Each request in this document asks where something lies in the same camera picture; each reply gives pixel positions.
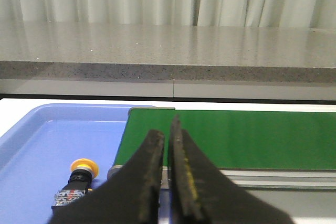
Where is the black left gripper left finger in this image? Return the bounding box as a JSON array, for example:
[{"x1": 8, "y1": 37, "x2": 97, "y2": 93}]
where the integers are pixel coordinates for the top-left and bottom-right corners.
[{"x1": 49, "y1": 130, "x2": 165, "y2": 223}]

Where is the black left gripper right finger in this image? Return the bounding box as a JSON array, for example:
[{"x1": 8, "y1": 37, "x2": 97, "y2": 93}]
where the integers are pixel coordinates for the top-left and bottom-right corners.
[{"x1": 168, "y1": 116, "x2": 293, "y2": 223}]

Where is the yellow push button switch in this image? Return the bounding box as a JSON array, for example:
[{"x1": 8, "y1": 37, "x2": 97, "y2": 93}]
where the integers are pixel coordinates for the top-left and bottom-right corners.
[{"x1": 51, "y1": 158, "x2": 99, "y2": 212}]

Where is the green conveyor belt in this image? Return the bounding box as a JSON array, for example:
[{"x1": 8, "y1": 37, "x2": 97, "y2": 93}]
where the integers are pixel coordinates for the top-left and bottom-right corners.
[{"x1": 113, "y1": 109, "x2": 336, "y2": 171}]

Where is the blue plastic tray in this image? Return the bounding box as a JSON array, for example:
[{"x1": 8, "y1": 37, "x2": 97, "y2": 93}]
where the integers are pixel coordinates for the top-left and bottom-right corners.
[{"x1": 1, "y1": 104, "x2": 171, "y2": 223}]

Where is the grey stone counter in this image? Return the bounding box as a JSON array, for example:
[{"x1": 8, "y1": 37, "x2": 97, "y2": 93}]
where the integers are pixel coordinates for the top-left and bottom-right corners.
[{"x1": 0, "y1": 21, "x2": 336, "y2": 101}]

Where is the aluminium conveyor frame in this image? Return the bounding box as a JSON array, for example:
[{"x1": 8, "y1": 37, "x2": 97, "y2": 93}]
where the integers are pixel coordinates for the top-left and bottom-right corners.
[{"x1": 106, "y1": 107, "x2": 336, "y2": 190}]

